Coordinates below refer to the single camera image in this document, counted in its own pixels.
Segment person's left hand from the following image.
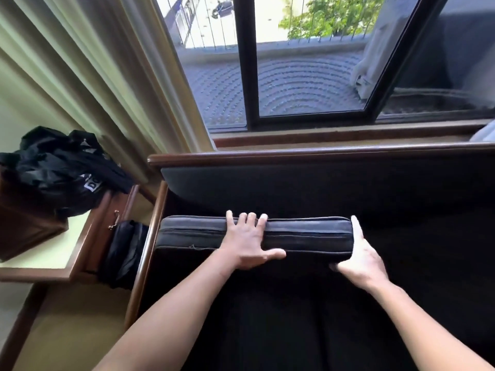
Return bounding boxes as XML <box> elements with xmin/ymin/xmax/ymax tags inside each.
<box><xmin>217</xmin><ymin>210</ymin><xmax>287</xmax><ymax>271</ymax></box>

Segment person's right hand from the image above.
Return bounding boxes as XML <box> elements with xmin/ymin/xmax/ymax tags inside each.
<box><xmin>329</xmin><ymin>215</ymin><xmax>390</xmax><ymax>293</ymax></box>

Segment black sofa seat cushion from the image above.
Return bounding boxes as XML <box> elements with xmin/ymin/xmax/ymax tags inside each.
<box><xmin>155</xmin><ymin>215</ymin><xmax>356</xmax><ymax>263</ymax></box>

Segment person's left forearm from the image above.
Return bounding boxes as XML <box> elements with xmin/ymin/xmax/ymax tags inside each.
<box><xmin>93</xmin><ymin>249</ymin><xmax>237</xmax><ymax>371</ymax></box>

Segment person's right forearm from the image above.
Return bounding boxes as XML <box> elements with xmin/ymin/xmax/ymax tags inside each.
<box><xmin>366</xmin><ymin>278</ymin><xmax>495</xmax><ymax>371</ymax></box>

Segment black wooden framed sofa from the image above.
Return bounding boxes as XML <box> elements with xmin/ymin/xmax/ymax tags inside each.
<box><xmin>125</xmin><ymin>142</ymin><xmax>495</xmax><ymax>371</ymax></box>

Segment black bag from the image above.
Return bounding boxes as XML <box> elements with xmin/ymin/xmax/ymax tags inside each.
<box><xmin>98</xmin><ymin>220</ymin><xmax>150</xmax><ymax>291</ymax></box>

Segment wooden side table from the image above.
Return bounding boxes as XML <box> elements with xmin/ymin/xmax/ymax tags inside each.
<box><xmin>0</xmin><ymin>184</ymin><xmax>141</xmax><ymax>284</ymax></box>

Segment black framed sliding window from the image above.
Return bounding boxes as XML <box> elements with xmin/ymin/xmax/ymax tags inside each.
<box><xmin>153</xmin><ymin>0</ymin><xmax>495</xmax><ymax>132</ymax></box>

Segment black jacket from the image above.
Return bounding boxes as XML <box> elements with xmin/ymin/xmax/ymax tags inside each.
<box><xmin>0</xmin><ymin>126</ymin><xmax>134</xmax><ymax>219</ymax></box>

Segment beige curtain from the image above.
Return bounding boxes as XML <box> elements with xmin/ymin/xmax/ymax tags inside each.
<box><xmin>0</xmin><ymin>0</ymin><xmax>216</xmax><ymax>182</ymax></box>

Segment metal balcony railing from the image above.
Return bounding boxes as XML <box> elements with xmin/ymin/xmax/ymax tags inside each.
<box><xmin>164</xmin><ymin>0</ymin><xmax>387</xmax><ymax>48</ymax></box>

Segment white cloth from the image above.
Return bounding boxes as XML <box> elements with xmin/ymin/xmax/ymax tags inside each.
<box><xmin>350</xmin><ymin>0</ymin><xmax>410</xmax><ymax>100</ymax></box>

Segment green tree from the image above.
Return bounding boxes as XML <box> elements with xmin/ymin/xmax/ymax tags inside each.
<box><xmin>279</xmin><ymin>0</ymin><xmax>389</xmax><ymax>40</ymax></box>

